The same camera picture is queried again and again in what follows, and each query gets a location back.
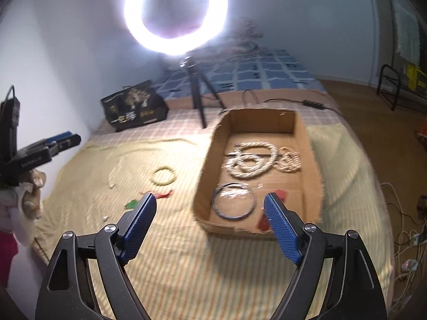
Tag thin cream pearl necklace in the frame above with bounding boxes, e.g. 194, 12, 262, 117
277, 146, 302, 174

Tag red leather strap watch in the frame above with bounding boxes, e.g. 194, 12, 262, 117
256, 189, 289, 232

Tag black tripod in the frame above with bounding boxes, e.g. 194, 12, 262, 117
180, 56, 227, 129

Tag black clothes rack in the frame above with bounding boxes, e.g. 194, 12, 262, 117
376, 63, 427, 111

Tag white cables on floor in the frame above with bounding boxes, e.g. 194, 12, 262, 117
380, 182, 427, 314

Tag white gloved left hand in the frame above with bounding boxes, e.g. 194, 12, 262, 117
1, 169, 46, 246

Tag cream bead bracelet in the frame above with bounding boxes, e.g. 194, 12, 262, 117
150, 166, 177, 186

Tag folded floral quilt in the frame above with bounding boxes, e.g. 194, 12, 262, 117
192, 17, 263, 59

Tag blue checked bedsheet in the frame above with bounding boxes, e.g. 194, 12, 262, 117
154, 48, 326, 100

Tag blue bangle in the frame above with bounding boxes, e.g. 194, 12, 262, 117
211, 182, 257, 221

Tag yellow box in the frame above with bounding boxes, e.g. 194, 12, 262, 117
405, 63, 426, 91

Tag green jade pendant red cord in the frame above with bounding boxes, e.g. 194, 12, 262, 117
124, 189, 175, 209

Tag thick white pearl necklace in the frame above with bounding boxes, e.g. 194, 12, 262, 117
224, 141, 279, 179

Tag brown cardboard box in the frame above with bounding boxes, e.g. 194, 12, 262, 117
192, 108, 323, 239

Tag yellow striped cloth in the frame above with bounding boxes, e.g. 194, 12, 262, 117
34, 123, 394, 319

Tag striped hanging towel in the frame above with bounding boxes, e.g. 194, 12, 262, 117
392, 0, 420, 66

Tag white ring light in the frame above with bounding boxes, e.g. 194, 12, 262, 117
123, 0, 228, 56

